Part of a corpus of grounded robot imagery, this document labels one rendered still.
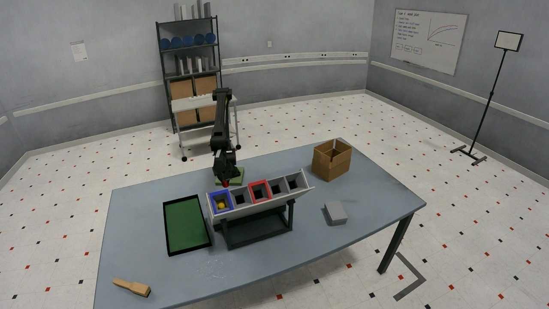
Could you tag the grey hinged case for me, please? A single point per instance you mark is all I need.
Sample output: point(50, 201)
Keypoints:
point(335, 213)

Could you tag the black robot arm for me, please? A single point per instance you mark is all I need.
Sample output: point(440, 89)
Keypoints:
point(220, 139)

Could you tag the brown cardboard box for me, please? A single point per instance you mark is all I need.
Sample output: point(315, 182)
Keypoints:
point(329, 163)

